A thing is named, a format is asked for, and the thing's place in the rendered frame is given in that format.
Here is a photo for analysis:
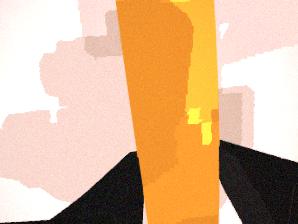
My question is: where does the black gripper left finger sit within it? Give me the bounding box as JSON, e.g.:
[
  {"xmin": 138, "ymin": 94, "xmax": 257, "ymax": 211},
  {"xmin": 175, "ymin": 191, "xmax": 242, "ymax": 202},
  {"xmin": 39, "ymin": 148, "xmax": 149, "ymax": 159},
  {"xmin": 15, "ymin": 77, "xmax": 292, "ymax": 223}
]
[{"xmin": 0, "ymin": 151, "xmax": 144, "ymax": 224}]

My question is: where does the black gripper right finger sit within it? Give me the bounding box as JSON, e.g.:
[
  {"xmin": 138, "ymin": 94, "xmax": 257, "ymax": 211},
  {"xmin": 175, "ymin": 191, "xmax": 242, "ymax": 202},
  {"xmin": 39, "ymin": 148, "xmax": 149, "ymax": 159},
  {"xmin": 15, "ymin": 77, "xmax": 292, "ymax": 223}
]
[{"xmin": 218, "ymin": 140, "xmax": 298, "ymax": 224}]

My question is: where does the orange bar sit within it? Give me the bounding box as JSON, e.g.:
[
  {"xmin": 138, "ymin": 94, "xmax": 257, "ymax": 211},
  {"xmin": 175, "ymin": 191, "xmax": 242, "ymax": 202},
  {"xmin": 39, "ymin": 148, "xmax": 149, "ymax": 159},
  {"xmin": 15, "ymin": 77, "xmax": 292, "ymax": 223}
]
[{"xmin": 114, "ymin": 0, "xmax": 220, "ymax": 224}]

